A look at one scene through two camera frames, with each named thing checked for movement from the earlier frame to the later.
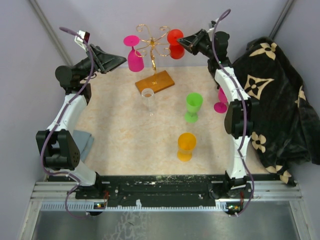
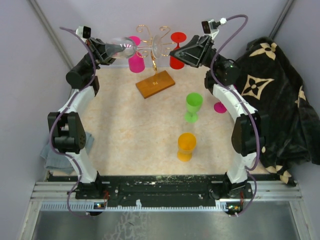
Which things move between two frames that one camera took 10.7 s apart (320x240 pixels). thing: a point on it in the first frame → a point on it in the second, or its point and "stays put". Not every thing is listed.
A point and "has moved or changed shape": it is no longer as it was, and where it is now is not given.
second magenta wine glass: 221,107 stays put
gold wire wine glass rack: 159,81 stays put
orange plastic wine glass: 186,142 stays put
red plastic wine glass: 177,50 has moved or changed shape
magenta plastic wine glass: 135,62 stays put
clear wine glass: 147,94 → 131,47
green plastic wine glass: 194,102 stays put
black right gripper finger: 188,42 → 194,52
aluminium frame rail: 289,190 stays put
